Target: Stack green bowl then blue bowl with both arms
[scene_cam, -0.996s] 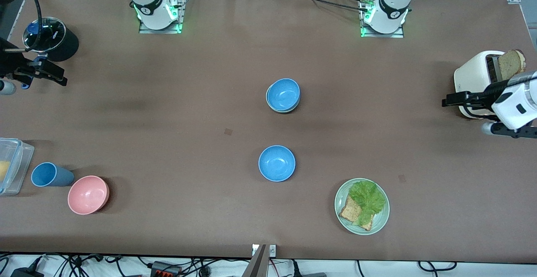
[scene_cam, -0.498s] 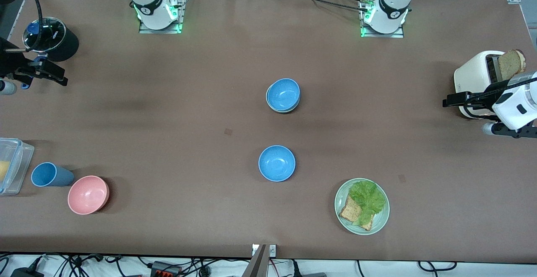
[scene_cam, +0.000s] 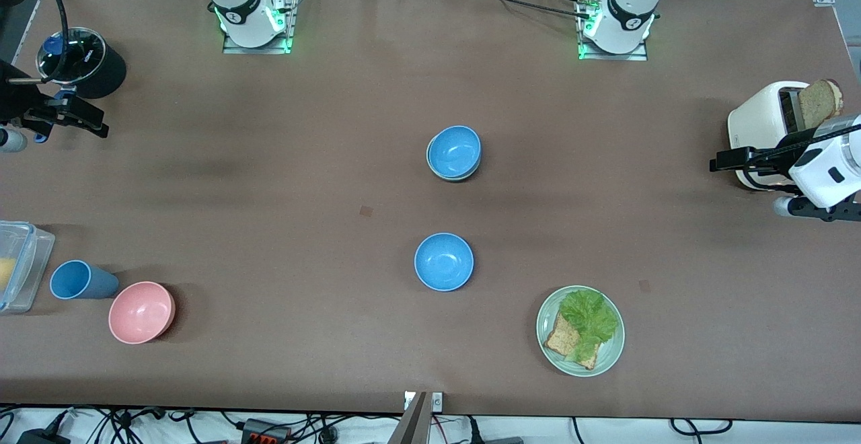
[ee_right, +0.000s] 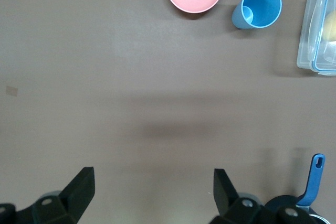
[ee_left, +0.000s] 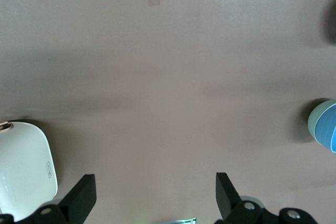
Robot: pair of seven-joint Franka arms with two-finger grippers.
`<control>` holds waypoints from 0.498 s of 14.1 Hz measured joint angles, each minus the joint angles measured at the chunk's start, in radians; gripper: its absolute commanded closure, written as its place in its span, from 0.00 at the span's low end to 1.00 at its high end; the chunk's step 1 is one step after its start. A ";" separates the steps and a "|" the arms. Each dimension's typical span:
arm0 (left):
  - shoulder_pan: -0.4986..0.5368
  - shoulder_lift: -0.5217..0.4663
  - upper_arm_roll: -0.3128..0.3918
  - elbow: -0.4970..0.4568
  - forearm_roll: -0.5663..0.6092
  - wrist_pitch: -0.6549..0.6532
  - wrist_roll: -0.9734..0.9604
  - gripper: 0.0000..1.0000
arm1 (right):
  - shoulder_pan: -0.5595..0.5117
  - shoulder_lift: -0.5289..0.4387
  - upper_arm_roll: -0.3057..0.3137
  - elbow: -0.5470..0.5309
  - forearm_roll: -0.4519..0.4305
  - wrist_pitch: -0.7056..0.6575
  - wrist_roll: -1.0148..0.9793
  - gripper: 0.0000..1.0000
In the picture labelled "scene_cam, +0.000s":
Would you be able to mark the pink bowl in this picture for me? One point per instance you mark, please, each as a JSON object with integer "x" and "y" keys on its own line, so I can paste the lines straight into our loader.
{"x": 141, "y": 312}

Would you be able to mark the clear plastic container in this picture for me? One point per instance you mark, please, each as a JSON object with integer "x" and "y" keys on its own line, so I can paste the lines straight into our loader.
{"x": 37, "y": 255}

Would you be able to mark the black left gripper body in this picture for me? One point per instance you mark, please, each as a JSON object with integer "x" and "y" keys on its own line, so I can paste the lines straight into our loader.
{"x": 791, "y": 144}

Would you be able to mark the blue cup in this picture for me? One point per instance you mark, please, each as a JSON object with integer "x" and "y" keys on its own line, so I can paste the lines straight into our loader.
{"x": 84, "y": 281}

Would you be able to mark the pale green plate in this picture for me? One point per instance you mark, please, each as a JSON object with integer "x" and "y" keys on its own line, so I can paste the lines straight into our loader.
{"x": 609, "y": 356}

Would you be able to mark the blue bowl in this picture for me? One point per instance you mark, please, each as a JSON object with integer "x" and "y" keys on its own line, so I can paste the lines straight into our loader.
{"x": 444, "y": 262}
{"x": 454, "y": 149}

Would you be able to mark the white toaster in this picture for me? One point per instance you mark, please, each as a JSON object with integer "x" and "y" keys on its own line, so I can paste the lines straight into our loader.
{"x": 757, "y": 118}

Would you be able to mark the black power adapter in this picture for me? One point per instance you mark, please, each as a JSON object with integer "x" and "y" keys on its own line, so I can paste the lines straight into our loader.
{"x": 40, "y": 437}

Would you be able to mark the white pole bracket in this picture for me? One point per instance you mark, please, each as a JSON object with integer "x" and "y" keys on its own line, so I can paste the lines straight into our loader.
{"x": 437, "y": 401}

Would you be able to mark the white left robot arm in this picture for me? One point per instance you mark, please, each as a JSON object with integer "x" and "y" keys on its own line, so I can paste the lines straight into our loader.
{"x": 629, "y": 7}

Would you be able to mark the brown tape patch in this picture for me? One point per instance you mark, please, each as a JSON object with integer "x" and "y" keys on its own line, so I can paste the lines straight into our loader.
{"x": 366, "y": 211}

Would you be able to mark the black pot with glass lid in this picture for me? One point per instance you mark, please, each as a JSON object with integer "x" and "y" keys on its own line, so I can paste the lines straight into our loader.
{"x": 107, "y": 70}

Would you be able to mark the grey metal camera pole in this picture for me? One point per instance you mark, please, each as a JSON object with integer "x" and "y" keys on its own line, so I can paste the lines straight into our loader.
{"x": 412, "y": 424}

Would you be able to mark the green lettuce leaf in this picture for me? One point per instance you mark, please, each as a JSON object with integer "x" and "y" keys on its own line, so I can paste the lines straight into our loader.
{"x": 588, "y": 316}

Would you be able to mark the brown bread slice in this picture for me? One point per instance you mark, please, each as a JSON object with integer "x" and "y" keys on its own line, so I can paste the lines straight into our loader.
{"x": 559, "y": 340}
{"x": 820, "y": 102}

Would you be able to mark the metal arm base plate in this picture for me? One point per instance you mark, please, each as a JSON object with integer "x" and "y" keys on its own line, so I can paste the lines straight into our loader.
{"x": 290, "y": 27}
{"x": 639, "y": 55}

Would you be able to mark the yellow food piece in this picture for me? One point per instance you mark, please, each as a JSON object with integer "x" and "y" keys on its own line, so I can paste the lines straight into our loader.
{"x": 5, "y": 274}

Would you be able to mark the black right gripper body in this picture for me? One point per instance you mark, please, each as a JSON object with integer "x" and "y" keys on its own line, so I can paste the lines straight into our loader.
{"x": 15, "y": 97}

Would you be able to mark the black power strip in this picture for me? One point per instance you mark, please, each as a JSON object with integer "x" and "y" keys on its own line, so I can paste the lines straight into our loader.
{"x": 266, "y": 432}

